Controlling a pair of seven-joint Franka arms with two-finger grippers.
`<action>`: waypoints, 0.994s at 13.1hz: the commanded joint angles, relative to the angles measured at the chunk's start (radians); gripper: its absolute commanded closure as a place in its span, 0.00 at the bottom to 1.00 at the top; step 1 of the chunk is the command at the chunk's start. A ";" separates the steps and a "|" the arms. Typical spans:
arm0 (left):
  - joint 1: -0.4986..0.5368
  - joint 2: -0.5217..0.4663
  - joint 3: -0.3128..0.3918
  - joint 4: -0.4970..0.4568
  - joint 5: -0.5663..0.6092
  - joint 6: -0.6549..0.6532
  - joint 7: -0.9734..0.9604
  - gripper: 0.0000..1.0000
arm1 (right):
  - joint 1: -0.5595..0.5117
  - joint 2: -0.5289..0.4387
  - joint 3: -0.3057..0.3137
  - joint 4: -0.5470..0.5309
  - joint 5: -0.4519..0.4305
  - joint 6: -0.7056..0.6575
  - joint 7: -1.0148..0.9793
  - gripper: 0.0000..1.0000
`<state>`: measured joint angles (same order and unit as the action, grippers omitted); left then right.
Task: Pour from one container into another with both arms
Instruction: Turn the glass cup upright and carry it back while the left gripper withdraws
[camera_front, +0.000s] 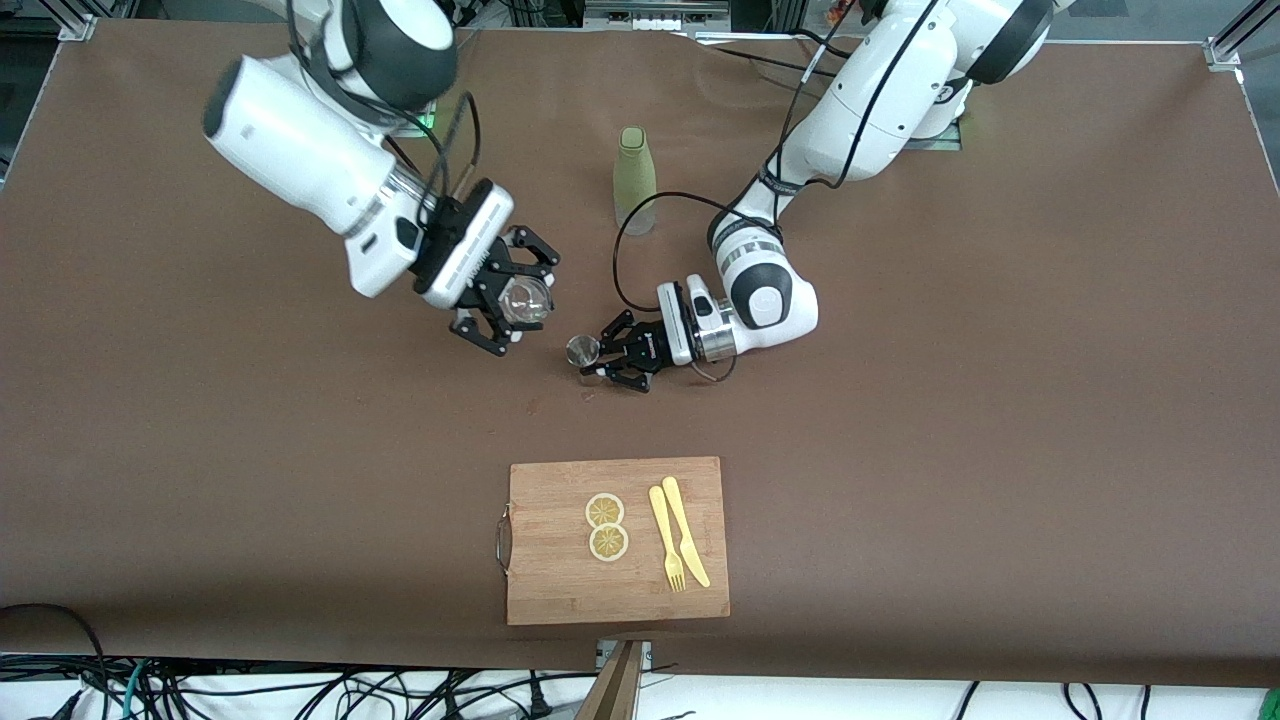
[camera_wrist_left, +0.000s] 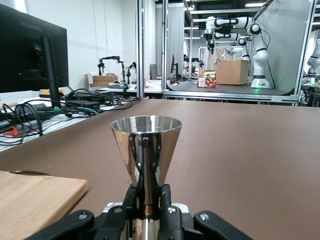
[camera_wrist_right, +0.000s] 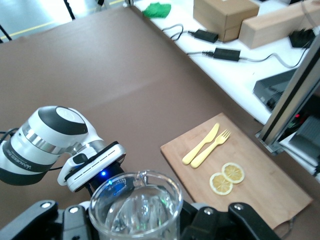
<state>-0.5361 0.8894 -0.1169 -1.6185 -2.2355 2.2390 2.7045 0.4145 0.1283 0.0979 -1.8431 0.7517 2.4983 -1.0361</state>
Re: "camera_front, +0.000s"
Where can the wooden post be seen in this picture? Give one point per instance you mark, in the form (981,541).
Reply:
(615,690)

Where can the small metal bracket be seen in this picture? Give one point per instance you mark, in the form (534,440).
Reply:
(640,650)

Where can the grey equipment box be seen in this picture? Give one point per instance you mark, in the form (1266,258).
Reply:
(655,12)

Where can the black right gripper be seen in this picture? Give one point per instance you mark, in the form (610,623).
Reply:
(489,283)

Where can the aluminium frame profile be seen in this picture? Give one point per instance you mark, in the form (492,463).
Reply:
(1235,40)
(75,22)

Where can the small green object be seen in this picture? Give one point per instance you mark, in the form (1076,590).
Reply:
(1274,706)

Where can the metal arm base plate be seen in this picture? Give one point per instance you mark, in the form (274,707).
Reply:
(428,120)
(950,140)

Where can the brown table cloth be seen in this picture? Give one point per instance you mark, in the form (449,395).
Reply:
(900,500)

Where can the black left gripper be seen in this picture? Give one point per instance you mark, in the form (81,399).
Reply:
(650,350)

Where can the green sleeved glass bottle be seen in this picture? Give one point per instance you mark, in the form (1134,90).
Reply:
(635,170)

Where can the wooden cutting board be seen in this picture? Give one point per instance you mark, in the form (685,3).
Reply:
(560,580)

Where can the small clear glass measuring cup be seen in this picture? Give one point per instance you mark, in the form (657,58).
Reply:
(525,300)

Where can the orange red clutter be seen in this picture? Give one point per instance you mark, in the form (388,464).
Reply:
(840,12)

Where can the lemon slice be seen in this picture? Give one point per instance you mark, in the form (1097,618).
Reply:
(605,510)
(608,543)

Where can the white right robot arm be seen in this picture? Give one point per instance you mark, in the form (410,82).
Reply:
(290,130)

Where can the steel double-cone jigger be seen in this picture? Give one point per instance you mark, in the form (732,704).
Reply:
(583,350)

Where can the yellow plastic fork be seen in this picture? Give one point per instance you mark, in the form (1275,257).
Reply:
(663,530)

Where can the yellow plastic knife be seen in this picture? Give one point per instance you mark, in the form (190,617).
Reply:
(685,530)

